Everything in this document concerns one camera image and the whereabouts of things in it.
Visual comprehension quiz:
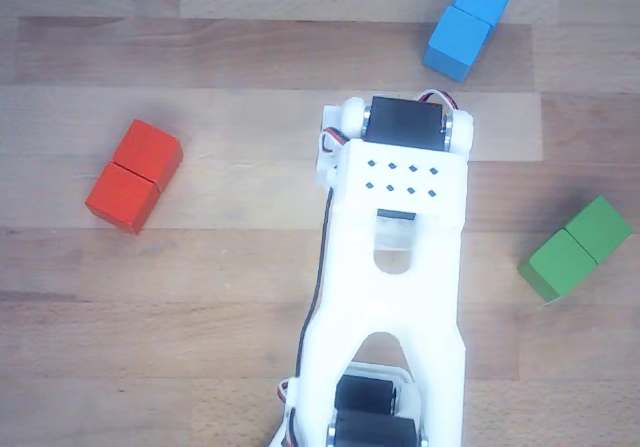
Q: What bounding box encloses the long red block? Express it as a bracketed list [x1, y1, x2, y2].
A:
[84, 119, 185, 236]

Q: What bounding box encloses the long blue block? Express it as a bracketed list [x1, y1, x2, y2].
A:
[422, 0, 516, 84]

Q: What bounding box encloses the long green block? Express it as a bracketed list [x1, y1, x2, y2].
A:
[517, 195, 634, 303]

